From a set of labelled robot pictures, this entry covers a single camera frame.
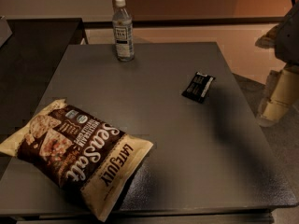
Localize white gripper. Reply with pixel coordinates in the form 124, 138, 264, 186
255, 25, 299, 127

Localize clear plastic water bottle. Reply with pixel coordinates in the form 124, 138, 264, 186
112, 0, 135, 62

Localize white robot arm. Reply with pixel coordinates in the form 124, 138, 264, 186
255, 2, 299, 127

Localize brown chip bag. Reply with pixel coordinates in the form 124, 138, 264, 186
0, 99, 152, 221

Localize small black snack packet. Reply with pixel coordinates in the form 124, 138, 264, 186
182, 72, 215, 104

